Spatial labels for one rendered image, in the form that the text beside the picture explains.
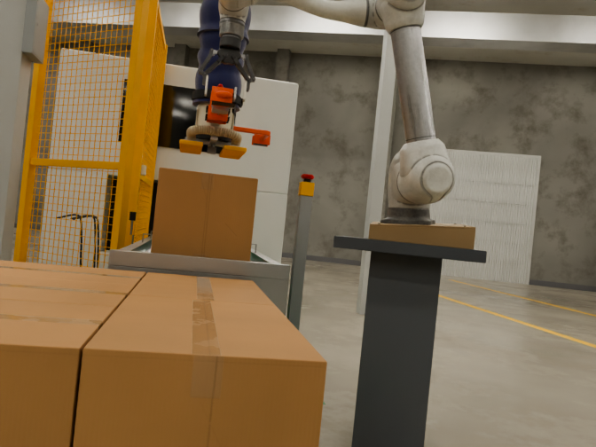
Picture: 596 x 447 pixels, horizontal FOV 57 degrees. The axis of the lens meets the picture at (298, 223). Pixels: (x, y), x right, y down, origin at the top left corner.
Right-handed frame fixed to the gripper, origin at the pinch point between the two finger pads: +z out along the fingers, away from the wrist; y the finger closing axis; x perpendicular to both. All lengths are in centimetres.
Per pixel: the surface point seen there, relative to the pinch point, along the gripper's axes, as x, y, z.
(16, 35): -88, 99, -34
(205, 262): -21, 0, 62
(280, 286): -21, -30, 68
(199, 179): -29.2, 5.6, 28.8
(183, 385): 106, 5, 71
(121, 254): -21, 32, 61
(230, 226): -29, -8, 47
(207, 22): -52, 10, -43
